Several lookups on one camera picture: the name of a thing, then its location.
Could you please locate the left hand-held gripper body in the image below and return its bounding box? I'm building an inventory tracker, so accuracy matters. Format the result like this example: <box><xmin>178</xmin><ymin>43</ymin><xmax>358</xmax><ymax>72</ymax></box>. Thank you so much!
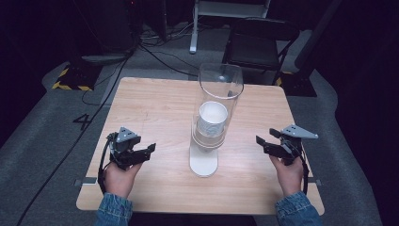
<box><xmin>106</xmin><ymin>126</ymin><xmax>149</xmax><ymax>171</ymax></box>

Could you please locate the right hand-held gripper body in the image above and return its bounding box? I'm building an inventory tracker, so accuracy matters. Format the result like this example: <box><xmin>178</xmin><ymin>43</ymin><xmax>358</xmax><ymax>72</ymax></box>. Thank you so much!
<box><xmin>276</xmin><ymin>123</ymin><xmax>319</xmax><ymax>167</ymax></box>

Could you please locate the clear tube cup dispenser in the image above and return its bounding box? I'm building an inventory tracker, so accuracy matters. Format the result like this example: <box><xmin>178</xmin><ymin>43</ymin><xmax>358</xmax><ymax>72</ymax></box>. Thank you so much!
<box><xmin>188</xmin><ymin>62</ymin><xmax>245</xmax><ymax>178</ymax></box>

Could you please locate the stack of white paper cups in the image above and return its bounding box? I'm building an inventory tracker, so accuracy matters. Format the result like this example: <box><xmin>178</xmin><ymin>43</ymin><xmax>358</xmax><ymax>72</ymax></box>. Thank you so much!
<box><xmin>196</xmin><ymin>101</ymin><xmax>229</xmax><ymax>137</ymax></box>

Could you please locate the person's left hand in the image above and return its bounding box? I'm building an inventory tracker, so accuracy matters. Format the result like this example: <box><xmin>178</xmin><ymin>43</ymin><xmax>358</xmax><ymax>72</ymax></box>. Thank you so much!
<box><xmin>103</xmin><ymin>161</ymin><xmax>144</xmax><ymax>200</ymax></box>

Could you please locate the person's right hand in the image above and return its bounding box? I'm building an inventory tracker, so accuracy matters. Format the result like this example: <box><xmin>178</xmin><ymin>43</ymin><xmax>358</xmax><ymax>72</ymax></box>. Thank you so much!
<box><xmin>268</xmin><ymin>154</ymin><xmax>305</xmax><ymax>198</ymax></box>

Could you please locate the black yellow striped stand base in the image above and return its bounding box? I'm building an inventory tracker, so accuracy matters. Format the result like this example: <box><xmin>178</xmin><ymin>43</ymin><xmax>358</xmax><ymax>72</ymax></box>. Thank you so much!
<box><xmin>51</xmin><ymin>64</ymin><xmax>103</xmax><ymax>92</ymax></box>

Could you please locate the black folding chair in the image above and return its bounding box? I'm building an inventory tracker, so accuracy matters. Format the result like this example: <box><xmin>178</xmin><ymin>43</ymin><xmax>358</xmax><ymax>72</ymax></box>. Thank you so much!
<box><xmin>221</xmin><ymin>17</ymin><xmax>300</xmax><ymax>86</ymax></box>

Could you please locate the white metal stand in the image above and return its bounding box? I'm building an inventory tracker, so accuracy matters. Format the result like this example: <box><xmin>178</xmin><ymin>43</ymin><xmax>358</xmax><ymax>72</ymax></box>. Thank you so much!
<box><xmin>188</xmin><ymin>0</ymin><xmax>271</xmax><ymax>55</ymax></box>

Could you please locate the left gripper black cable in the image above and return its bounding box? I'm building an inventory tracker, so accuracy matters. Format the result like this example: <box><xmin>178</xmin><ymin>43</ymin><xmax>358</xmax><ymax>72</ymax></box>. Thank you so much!
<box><xmin>97</xmin><ymin>132</ymin><xmax>119</xmax><ymax>195</ymax></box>

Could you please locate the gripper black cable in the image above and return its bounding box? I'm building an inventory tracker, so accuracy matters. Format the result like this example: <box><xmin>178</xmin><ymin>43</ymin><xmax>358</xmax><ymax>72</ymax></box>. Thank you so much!
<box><xmin>97</xmin><ymin>132</ymin><xmax>119</xmax><ymax>195</ymax></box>
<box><xmin>299</xmin><ymin>146</ymin><xmax>311</xmax><ymax>196</ymax></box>

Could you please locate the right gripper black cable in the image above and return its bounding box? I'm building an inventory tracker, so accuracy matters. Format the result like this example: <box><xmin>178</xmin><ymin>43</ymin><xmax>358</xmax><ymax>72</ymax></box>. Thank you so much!
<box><xmin>299</xmin><ymin>146</ymin><xmax>311</xmax><ymax>196</ymax></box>

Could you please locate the long black floor cable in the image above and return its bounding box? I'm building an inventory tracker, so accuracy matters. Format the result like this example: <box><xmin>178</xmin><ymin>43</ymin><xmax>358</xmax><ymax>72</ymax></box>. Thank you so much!
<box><xmin>15</xmin><ymin>43</ymin><xmax>142</xmax><ymax>226</ymax></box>

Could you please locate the black stand base with post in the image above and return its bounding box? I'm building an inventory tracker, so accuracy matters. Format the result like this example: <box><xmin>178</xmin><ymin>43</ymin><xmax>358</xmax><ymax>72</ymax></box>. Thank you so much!
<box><xmin>276</xmin><ymin>0</ymin><xmax>344</xmax><ymax>98</ymax></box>

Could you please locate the thin black floor cable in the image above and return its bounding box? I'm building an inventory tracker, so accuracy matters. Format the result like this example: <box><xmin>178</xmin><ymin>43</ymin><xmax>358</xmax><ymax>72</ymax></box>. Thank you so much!
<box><xmin>138</xmin><ymin>43</ymin><xmax>200</xmax><ymax>78</ymax></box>

